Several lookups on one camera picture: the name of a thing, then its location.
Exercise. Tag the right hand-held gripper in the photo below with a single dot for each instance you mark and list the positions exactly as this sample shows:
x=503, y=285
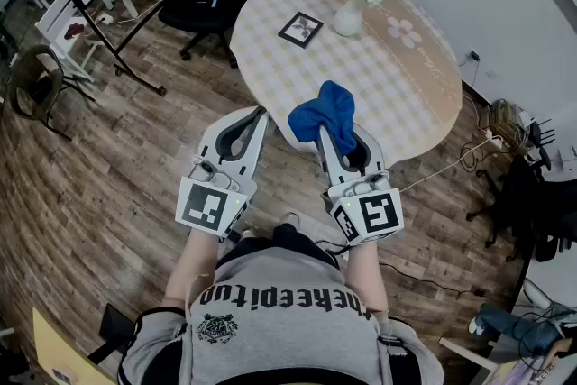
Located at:
x=378, y=214

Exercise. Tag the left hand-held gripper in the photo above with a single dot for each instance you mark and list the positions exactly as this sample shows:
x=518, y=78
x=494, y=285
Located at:
x=203, y=205

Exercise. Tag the blue cloth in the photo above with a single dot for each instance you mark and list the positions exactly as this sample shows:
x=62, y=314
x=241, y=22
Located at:
x=324, y=112

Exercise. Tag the black picture frame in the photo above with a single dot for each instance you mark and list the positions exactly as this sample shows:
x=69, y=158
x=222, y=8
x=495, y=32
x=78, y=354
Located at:
x=299, y=29

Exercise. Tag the person's left forearm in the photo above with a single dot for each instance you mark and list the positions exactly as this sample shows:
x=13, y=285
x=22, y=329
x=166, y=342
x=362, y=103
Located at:
x=189, y=266

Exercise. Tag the person's right forearm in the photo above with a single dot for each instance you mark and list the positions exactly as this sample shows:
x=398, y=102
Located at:
x=365, y=279

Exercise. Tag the round checked table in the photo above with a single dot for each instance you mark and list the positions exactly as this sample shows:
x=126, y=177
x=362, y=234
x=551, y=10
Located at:
x=360, y=72

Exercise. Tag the person's right shoe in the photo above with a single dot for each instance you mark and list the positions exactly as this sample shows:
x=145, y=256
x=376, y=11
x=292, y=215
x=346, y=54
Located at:
x=290, y=220

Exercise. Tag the person's shoe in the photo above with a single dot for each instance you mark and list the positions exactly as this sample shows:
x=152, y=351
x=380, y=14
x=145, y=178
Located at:
x=250, y=233
x=290, y=220

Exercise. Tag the person's left shoe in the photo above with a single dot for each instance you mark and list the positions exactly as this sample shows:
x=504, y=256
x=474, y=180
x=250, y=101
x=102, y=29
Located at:
x=250, y=233

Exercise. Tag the person's black trousers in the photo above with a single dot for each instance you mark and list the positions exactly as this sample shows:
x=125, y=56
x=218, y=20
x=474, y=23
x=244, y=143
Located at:
x=293, y=239

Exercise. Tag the white ribbed vase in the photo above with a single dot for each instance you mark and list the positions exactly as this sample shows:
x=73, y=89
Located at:
x=347, y=20

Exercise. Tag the white power strip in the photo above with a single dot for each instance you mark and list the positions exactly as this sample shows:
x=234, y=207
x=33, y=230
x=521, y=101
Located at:
x=494, y=142

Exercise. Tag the brown box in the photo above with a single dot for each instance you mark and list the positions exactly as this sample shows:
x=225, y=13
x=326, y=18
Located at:
x=505, y=117

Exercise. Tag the white floor socket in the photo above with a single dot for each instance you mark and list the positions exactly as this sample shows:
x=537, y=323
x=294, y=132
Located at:
x=105, y=18

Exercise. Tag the black armchair on castors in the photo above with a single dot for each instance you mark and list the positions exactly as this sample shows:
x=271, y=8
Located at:
x=532, y=203

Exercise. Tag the black router with antennas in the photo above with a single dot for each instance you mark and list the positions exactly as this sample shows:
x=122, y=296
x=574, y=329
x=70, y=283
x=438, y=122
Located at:
x=536, y=133

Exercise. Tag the dark red bag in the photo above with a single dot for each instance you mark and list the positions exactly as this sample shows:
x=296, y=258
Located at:
x=74, y=30

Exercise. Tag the person's grey printed shirt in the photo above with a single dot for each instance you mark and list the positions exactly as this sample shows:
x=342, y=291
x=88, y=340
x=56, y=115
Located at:
x=279, y=342

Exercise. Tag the round brown wicker chair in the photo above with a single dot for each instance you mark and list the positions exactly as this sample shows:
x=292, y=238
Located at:
x=33, y=85

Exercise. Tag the black panel on stand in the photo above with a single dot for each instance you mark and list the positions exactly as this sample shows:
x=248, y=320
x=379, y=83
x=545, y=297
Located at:
x=115, y=322

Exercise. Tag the light wooden table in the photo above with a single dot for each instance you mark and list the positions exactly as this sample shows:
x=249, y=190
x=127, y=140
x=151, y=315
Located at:
x=464, y=354

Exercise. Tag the white shelf rack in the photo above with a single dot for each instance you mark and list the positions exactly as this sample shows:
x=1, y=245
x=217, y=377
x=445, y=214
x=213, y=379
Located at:
x=47, y=20

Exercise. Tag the yellow board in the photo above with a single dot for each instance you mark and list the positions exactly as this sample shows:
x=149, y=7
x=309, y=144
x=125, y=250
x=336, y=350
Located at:
x=58, y=347

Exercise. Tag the black wall plug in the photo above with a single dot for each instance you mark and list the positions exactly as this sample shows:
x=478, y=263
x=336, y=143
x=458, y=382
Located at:
x=474, y=56

